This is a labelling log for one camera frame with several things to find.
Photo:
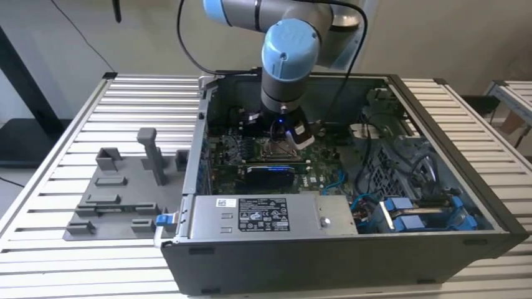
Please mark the silver CPU green edge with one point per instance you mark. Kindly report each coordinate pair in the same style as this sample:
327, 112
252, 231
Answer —
275, 151

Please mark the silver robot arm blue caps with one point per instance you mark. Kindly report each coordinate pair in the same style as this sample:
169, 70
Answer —
291, 46

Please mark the CPU socket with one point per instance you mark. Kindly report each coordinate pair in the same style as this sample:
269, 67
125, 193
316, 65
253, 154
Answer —
279, 159

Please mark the RAM slot black latches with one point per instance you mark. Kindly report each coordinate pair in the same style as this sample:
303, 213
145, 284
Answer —
273, 161

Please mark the black graphics card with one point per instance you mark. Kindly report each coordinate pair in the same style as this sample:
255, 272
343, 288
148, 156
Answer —
269, 177

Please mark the green motherboard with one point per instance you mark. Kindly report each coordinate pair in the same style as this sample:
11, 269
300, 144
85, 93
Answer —
324, 162

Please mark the silver power supply unit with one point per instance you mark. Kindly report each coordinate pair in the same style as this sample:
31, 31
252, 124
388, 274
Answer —
332, 207

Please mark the grey parts rack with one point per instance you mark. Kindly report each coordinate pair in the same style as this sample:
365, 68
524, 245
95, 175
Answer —
137, 193

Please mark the blue case latch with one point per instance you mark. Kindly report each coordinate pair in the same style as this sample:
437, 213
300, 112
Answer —
163, 219

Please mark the blue disk carrier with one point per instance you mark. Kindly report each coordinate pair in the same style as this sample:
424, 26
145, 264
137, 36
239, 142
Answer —
409, 223
397, 205

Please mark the green RAM stick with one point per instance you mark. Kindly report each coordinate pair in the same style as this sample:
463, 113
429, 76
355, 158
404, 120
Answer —
117, 208

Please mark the dark grey PC case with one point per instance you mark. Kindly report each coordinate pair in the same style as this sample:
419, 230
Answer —
291, 268

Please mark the black antenna rod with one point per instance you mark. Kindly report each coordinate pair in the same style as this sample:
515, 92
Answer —
117, 11

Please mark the black box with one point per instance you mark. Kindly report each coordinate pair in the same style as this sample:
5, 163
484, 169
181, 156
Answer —
477, 104

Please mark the black floor stand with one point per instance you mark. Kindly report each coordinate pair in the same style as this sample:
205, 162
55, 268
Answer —
24, 143

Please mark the brown cardboard box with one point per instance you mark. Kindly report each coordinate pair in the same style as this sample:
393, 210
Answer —
509, 121

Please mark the metal slat side table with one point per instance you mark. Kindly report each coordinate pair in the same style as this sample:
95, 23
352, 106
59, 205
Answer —
511, 90

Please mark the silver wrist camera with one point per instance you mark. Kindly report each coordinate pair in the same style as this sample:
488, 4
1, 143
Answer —
303, 140

